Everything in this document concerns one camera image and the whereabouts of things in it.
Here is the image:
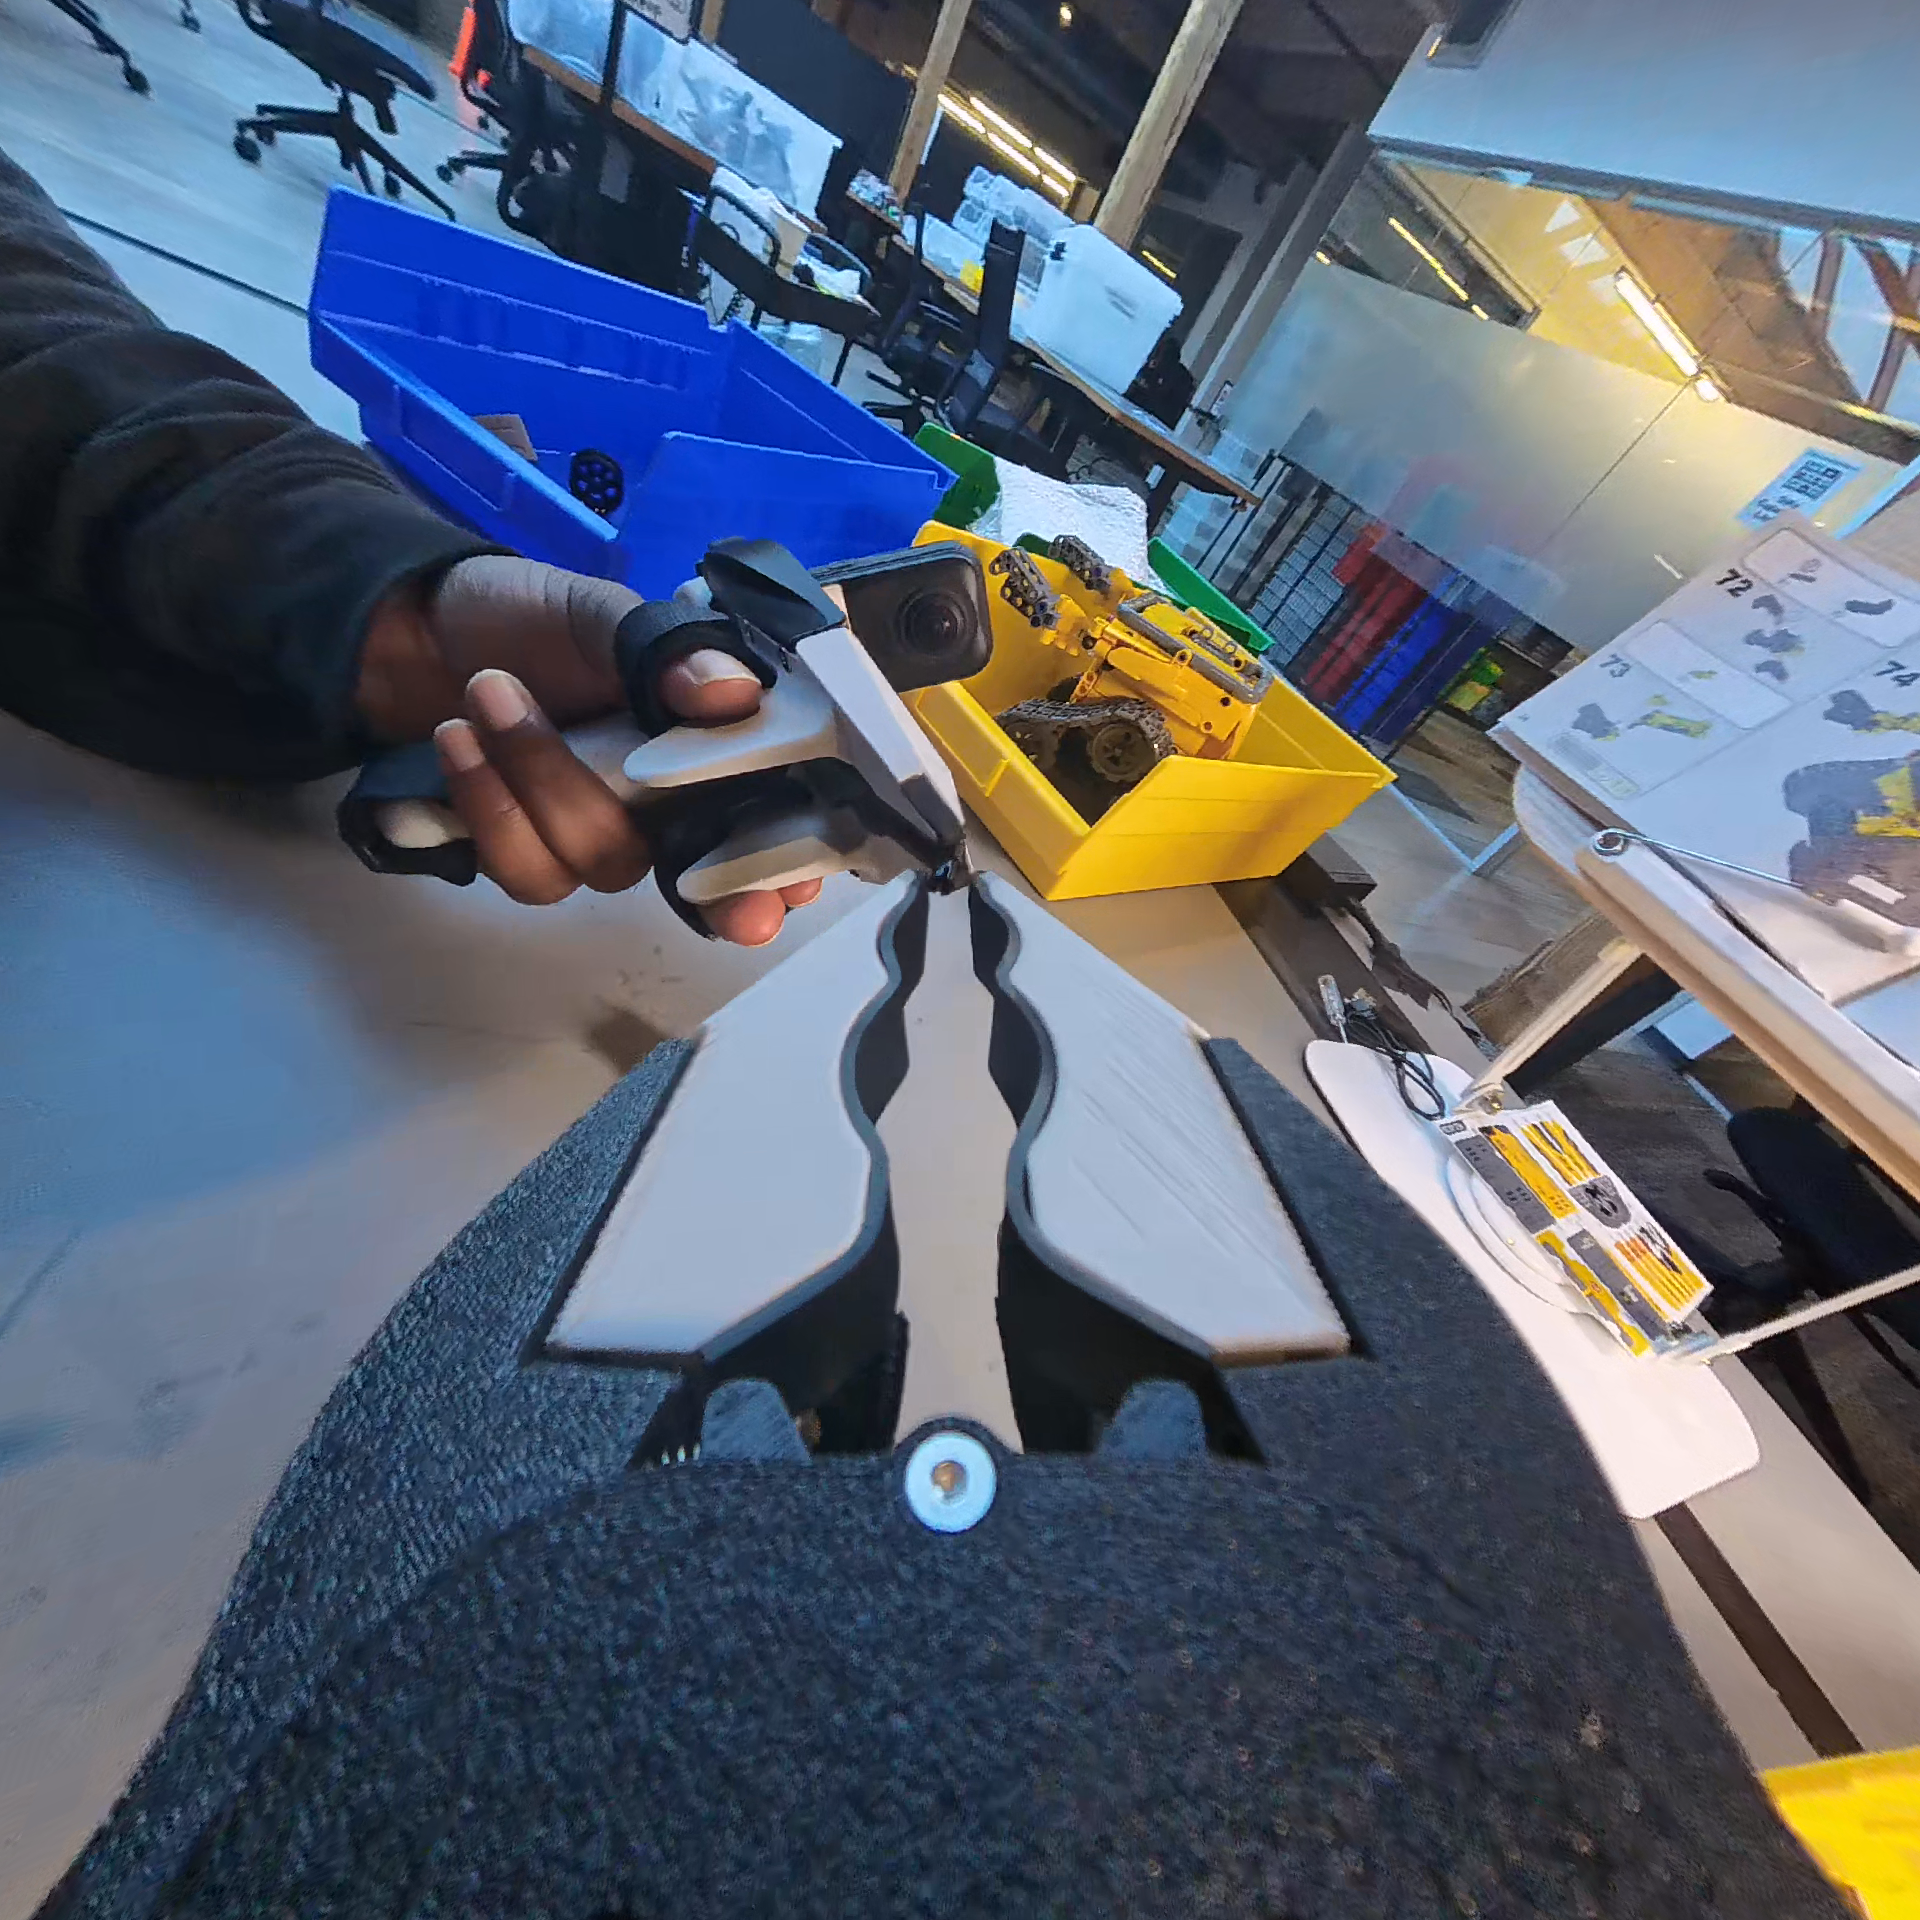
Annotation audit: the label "black cable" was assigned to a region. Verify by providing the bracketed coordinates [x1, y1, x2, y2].
[1311, 975, 1447, 1123]

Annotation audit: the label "cream book stand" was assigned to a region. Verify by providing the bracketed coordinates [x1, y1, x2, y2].
[1467, 751, 1920, 1363]

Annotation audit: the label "stack of coloured crates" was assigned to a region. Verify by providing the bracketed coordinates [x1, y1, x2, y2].
[1278, 516, 1579, 751]

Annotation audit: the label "black power adapter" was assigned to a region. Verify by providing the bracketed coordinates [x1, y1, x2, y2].
[1289, 830, 1380, 918]

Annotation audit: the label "white storage box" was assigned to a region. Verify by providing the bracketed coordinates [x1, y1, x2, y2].
[1018, 225, 1188, 398]

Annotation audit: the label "white sticker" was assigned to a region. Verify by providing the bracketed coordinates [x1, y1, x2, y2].
[1739, 444, 1866, 536]

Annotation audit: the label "person's left hand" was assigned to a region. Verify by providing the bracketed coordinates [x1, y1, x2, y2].
[354, 546, 826, 949]

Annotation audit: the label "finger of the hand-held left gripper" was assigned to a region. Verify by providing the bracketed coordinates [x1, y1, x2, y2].
[800, 632, 972, 891]

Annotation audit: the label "clear plastic bags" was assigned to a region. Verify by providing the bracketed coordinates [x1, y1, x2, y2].
[994, 454, 1151, 546]

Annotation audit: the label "green plastic bin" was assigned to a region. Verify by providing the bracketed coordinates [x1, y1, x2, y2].
[906, 419, 1278, 656]

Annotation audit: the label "blue plastic bin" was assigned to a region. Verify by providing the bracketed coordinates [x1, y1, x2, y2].
[310, 187, 955, 604]

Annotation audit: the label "grey desk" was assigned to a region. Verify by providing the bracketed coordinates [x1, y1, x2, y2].
[0, 206, 1866, 1888]

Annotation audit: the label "yellow plastic parts bin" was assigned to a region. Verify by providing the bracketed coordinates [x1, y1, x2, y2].
[1759, 1746, 1920, 1920]

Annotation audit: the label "cluttered background desk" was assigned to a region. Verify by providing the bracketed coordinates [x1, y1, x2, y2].
[518, 0, 1269, 509]

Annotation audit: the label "person's left forearm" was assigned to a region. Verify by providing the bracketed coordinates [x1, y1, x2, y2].
[0, 155, 492, 781]

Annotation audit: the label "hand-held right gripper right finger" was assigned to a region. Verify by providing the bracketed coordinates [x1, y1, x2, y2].
[965, 876, 1353, 1371]

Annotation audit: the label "clear stand with yellow card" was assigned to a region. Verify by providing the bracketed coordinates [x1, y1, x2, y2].
[1434, 1102, 1714, 1363]

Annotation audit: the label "instruction manual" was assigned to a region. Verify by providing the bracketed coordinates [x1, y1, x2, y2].
[1492, 516, 1920, 1000]

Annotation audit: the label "yellow tracked brick vehicle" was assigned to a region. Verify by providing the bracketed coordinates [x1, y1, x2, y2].
[989, 536, 1278, 789]

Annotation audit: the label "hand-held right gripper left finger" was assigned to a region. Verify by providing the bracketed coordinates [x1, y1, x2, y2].
[543, 876, 931, 1371]

